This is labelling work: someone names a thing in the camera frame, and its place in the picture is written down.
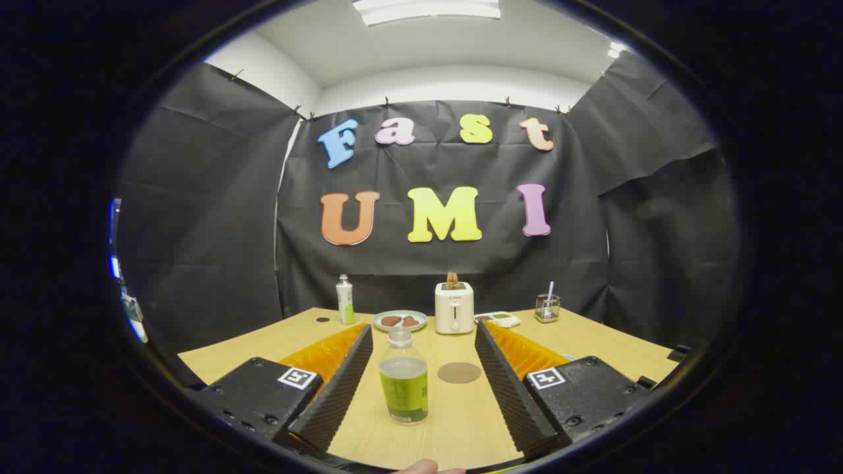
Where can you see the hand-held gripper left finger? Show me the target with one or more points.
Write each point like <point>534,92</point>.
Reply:
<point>342,382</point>

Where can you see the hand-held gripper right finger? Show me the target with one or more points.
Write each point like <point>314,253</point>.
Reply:
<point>507,388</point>

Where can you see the round brown coaster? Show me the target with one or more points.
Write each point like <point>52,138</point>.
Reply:
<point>459,372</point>

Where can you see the clear juice bottle green label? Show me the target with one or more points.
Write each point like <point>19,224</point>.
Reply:
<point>403,395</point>

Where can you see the small white bottle green label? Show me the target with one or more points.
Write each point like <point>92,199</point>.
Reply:
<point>345,306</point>

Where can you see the wooden table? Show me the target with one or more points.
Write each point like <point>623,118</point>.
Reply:
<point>461,428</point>

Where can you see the white divided dish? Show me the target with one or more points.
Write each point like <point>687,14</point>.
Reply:
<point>498,320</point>

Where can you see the brown bread piece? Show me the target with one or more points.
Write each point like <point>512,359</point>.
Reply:
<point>391,320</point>
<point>410,322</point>

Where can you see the pale green plate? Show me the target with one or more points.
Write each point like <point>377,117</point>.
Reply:
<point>400,328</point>

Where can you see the white toaster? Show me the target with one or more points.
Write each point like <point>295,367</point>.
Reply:
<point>454,313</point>

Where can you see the white straw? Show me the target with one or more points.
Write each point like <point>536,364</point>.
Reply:
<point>550,289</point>

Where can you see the brown toast slice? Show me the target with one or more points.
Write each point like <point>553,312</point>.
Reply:
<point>453,281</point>

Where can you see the black table clamp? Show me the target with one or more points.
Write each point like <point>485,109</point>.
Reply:
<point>679,353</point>

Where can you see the ceiling light panel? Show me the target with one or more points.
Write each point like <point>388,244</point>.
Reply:
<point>616,50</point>
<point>428,9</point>

